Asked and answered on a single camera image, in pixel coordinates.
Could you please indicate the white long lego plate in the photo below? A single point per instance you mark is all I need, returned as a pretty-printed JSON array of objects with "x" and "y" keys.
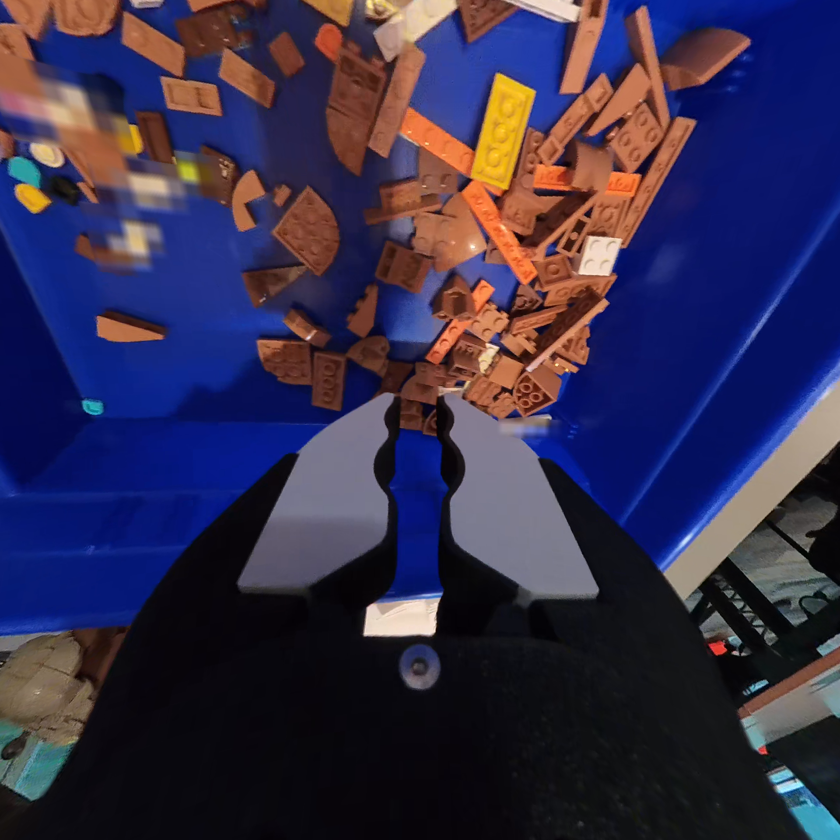
[{"x": 544, "y": 8}]

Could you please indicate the orange round lego tile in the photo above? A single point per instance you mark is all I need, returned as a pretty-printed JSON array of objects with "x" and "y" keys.
[{"x": 328, "y": 40}]

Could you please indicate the blue plastic parts bin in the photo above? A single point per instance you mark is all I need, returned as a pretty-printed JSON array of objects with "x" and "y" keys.
[{"x": 689, "y": 328}]

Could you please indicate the small teal lego piece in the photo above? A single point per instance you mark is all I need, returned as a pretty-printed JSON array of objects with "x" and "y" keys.
[{"x": 93, "y": 407}]

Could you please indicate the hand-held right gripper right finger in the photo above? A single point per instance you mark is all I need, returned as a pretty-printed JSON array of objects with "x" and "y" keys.
[{"x": 518, "y": 518}]

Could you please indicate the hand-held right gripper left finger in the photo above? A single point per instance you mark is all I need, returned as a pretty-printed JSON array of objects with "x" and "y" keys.
[{"x": 315, "y": 512}]

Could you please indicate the pile of brown lego pieces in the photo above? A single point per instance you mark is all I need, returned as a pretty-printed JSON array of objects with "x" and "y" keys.
[{"x": 308, "y": 229}]

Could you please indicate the yellow lego plate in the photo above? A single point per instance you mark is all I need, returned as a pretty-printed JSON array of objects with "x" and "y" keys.
[{"x": 502, "y": 131}]

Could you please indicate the white square lego plate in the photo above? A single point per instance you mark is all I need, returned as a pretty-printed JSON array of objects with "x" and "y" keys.
[{"x": 599, "y": 256}]

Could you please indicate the white lego brick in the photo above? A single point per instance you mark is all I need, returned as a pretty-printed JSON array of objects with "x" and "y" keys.
[{"x": 410, "y": 26}]

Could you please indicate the brown curved lego slope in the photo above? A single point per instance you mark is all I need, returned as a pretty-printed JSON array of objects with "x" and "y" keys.
[{"x": 699, "y": 59}]

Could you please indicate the tan brown lego animal model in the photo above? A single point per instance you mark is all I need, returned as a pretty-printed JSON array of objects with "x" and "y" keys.
[{"x": 39, "y": 682}]

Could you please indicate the orange long lego plate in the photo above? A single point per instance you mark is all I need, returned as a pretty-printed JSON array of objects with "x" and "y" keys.
[
  {"x": 499, "y": 229},
  {"x": 433, "y": 141},
  {"x": 551, "y": 178}
]

